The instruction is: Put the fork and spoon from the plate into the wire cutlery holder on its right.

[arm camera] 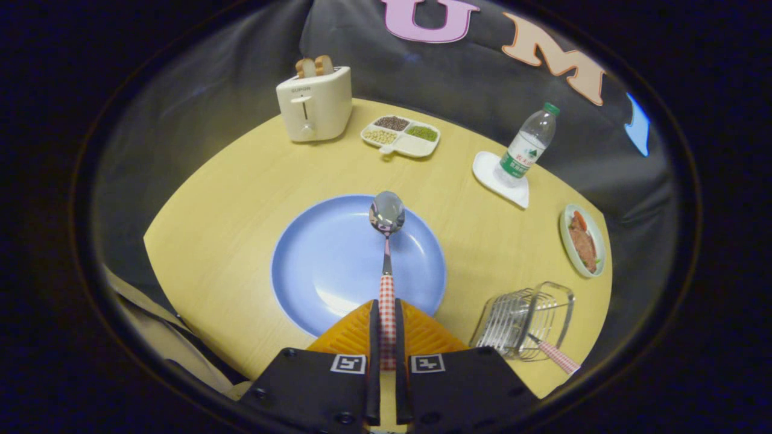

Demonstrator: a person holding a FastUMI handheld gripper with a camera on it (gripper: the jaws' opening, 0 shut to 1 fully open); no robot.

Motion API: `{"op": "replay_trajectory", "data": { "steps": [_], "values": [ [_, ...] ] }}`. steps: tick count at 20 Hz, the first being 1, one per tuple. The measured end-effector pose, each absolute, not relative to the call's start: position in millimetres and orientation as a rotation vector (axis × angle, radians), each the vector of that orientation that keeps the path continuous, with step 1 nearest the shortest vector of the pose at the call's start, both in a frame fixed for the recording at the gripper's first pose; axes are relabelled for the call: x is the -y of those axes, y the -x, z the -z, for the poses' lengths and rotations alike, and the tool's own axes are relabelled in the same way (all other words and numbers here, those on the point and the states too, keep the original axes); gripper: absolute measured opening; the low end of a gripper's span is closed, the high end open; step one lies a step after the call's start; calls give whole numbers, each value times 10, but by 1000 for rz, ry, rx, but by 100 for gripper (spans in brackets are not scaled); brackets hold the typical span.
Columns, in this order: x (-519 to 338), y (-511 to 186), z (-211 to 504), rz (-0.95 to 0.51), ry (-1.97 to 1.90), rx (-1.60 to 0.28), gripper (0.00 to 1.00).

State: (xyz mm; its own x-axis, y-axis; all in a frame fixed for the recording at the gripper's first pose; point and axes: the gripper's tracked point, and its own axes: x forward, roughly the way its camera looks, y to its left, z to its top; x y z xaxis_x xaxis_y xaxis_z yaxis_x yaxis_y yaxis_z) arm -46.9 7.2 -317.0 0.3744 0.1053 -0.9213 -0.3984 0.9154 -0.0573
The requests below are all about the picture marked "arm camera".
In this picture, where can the cream toaster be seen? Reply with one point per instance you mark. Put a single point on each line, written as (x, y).
(325, 108)

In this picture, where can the green rimmed plate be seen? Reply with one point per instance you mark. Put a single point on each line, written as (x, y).
(594, 265)

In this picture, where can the white divided dish of beans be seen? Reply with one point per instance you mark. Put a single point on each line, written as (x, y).
(416, 144)

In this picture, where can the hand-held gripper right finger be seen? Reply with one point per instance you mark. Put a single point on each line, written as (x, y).
(400, 361)

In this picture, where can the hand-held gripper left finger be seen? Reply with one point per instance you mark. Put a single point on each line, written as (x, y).
(374, 361)

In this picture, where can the cooked meat with carrot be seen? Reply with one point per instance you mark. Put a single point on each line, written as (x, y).
(584, 244)

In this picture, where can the white coaster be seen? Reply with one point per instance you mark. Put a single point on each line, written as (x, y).
(488, 172)

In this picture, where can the clear water bottle green cap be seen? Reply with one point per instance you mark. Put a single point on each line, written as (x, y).
(525, 150)

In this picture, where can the blue round plate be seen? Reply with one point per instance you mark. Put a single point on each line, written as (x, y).
(325, 259)

